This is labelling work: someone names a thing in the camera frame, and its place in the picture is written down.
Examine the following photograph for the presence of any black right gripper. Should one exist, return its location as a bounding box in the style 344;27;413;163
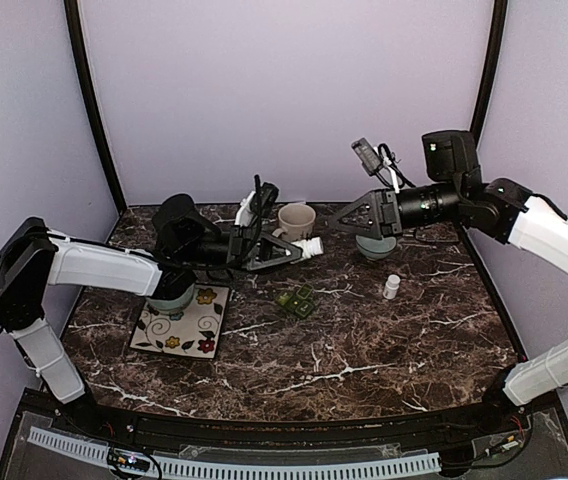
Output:
328;179;464;240

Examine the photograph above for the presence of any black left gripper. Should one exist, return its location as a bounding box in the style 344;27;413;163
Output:
180;224;306;274

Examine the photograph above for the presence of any white pill bottle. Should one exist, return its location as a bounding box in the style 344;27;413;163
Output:
383;274;401;300
294;237;324;260

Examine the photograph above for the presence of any green weekly pill organizer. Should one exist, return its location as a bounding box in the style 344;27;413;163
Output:
276;284;317;319

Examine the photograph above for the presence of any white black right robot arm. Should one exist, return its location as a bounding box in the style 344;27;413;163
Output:
329;130;568;434

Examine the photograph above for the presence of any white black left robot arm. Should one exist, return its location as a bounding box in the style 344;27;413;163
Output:
0;184;303;436

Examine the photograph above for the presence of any striped light blue bowl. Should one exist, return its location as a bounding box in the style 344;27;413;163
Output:
355;236;397;261

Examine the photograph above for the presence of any white mug with coral pattern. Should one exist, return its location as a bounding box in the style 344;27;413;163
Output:
272;203;316;242

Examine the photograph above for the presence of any plain celadon green bowl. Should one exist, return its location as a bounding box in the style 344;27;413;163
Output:
146;283;195;313

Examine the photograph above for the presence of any square floral plate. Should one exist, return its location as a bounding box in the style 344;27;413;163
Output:
129;284;231;360

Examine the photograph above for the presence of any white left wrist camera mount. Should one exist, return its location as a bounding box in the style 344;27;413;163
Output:
234;190;257;227

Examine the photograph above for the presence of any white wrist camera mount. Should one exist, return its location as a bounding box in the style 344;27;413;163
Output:
234;190;257;227
376;144;401;194

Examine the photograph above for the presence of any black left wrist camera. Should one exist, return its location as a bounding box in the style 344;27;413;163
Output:
252;176;280;218

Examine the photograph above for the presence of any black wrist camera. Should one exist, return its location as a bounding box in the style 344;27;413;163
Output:
252;176;280;218
351;138;383;177

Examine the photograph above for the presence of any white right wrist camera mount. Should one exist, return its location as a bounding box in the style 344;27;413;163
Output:
376;144;401;194

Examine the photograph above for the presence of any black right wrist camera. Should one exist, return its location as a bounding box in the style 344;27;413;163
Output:
351;138;383;177

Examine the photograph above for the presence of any black frame post right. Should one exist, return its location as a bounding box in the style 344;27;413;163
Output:
470;0;508;143

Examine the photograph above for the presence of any black frame post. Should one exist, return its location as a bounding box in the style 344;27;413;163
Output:
63;0;128;215
470;0;508;143

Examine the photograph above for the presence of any black front table rail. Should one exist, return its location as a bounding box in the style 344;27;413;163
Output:
18;388;552;451

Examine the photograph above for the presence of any white slotted cable duct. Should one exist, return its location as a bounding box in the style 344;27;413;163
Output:
27;427;442;479

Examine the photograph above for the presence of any black frame post left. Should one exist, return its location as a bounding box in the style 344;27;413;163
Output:
63;0;128;215

